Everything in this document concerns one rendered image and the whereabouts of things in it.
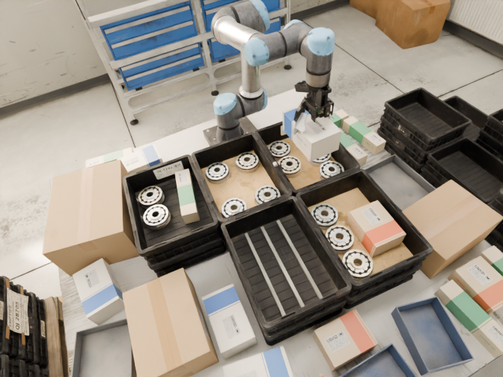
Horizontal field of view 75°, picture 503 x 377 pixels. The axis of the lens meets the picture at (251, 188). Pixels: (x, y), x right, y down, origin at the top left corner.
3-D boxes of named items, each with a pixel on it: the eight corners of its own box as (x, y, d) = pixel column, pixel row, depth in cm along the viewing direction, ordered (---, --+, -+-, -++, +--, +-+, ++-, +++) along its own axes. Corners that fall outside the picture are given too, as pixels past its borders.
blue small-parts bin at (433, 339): (465, 363, 103) (474, 359, 98) (421, 375, 102) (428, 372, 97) (430, 302, 116) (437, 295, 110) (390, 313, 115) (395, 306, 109)
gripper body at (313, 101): (313, 124, 107) (316, 93, 98) (299, 110, 112) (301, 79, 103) (333, 116, 109) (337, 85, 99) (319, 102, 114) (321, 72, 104)
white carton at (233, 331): (206, 305, 122) (201, 297, 115) (236, 292, 125) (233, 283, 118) (225, 359, 110) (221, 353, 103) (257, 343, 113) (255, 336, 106)
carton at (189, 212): (200, 220, 131) (197, 212, 126) (185, 224, 131) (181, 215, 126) (191, 177, 146) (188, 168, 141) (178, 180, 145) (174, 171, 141)
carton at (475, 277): (446, 278, 121) (454, 270, 115) (471, 264, 123) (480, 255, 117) (483, 318, 111) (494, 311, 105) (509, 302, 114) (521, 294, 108)
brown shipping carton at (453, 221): (436, 203, 141) (450, 179, 129) (483, 239, 129) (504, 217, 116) (385, 236, 133) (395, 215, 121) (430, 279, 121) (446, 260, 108)
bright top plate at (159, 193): (135, 193, 140) (135, 191, 139) (158, 182, 142) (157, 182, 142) (142, 209, 134) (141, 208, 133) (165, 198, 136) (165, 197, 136)
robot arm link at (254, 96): (233, 108, 170) (224, 0, 125) (258, 99, 174) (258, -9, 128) (242, 123, 164) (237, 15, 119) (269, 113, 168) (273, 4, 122)
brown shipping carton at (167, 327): (219, 361, 110) (210, 351, 98) (156, 393, 106) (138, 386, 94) (193, 284, 128) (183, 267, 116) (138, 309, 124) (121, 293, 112)
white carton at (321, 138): (282, 129, 128) (282, 111, 121) (308, 119, 131) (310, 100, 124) (310, 161, 116) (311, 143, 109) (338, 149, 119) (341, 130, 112)
